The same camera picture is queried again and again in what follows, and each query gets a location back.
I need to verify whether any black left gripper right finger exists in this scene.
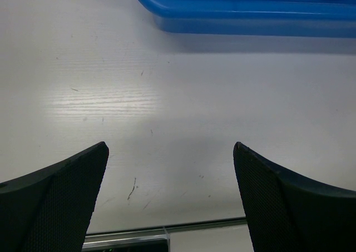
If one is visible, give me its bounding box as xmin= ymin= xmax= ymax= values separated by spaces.
xmin=233 ymin=142 xmax=355 ymax=251

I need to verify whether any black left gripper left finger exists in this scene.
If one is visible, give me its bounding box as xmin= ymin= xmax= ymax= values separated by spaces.
xmin=1 ymin=142 xmax=109 ymax=251

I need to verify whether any blue plastic bin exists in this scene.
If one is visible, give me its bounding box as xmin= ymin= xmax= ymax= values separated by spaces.
xmin=138 ymin=0 xmax=355 ymax=38

